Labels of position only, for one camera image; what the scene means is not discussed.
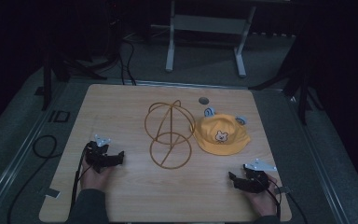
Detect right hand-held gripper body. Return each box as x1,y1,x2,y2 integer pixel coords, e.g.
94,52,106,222
242,158,278,194

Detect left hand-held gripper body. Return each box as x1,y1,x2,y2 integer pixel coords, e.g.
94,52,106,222
84,133,117,174

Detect person's left hand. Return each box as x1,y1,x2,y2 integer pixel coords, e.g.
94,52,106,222
80,161,114,191

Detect grey tape strip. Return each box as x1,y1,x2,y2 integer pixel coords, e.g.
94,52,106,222
44,188,62,200
273,185,294,196

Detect yellow hat with blue ears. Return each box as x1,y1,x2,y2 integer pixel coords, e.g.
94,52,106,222
193,106,252,156

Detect black tripod stand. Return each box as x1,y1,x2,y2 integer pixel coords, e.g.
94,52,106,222
40,18,123,112
249,36,325,127

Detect white metal stand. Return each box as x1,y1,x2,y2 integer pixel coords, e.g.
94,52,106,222
150,0,258,78

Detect right hand-held gripper black cable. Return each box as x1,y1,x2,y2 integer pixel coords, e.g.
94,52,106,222
262,177,309,224

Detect hand-held gripper black cable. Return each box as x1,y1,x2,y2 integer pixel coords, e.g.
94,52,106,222
69,148,93,217
262,177,309,224

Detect left hand-held gripper black cable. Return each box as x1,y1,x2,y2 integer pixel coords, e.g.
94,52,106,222
69,148,93,217

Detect gold wire hat stand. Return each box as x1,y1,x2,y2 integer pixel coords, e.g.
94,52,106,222
144,99,197,171

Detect black looped floor cable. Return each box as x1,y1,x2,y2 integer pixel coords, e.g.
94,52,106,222
7,134,63,224

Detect black cables on floor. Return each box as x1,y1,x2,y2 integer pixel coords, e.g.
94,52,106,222
117,32,138,87

